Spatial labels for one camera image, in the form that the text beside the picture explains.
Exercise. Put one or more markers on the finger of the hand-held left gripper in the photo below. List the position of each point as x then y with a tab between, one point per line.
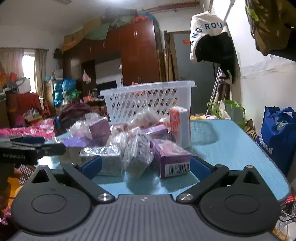
53	149
33	140

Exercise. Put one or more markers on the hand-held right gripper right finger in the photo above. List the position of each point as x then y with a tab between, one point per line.
198	166

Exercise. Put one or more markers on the white plastic laundry basket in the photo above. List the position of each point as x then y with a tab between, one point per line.
148	99

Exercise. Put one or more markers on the purple box with barcode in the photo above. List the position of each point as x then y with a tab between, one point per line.
171	160

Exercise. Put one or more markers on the beige curtain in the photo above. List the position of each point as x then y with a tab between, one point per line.
40	69

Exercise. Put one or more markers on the blue shopping bag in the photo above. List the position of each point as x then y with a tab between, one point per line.
276	141

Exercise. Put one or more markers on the black television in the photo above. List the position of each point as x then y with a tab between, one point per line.
106	85

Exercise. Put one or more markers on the metal crutches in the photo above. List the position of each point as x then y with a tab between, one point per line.
218	85

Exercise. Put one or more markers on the red cloth covered furniture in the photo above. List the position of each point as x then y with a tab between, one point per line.
23	104

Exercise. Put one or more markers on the brown hanging paper bag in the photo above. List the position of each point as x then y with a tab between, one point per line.
272	32

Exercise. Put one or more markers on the white and black hanging garment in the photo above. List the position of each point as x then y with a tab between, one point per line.
215	46

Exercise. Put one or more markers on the green cloth bundle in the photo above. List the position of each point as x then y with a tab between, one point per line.
98	32

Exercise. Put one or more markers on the pink hanging plastic bag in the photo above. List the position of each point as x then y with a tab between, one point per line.
86	77

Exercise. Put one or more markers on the dark wooden wardrobe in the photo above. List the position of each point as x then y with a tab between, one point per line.
138	53

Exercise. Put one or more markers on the silver glitter box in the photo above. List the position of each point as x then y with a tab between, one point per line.
108	160

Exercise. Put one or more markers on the clear plastic bag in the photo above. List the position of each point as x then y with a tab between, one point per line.
79	129

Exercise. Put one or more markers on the green shopping bag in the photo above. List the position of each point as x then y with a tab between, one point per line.
231	111

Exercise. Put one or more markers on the pink floral blanket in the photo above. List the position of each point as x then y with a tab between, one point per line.
25	129

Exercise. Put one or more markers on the tall pink tissue pack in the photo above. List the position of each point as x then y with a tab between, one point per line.
179	125

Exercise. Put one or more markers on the blue plastic bags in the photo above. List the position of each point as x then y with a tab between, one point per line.
63	89

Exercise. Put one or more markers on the leaning wooden boards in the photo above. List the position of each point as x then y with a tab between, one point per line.
170	58

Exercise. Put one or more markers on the grey box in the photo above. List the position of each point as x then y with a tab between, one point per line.
137	155

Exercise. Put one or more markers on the grey door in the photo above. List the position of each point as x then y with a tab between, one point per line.
196	71

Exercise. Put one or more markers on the dark maroon clothes pile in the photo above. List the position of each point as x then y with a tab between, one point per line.
74	113

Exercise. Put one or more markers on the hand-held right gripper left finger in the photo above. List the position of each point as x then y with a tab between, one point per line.
91	165

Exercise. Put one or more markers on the pink item in plastic bag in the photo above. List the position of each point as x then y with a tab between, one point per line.
146	119

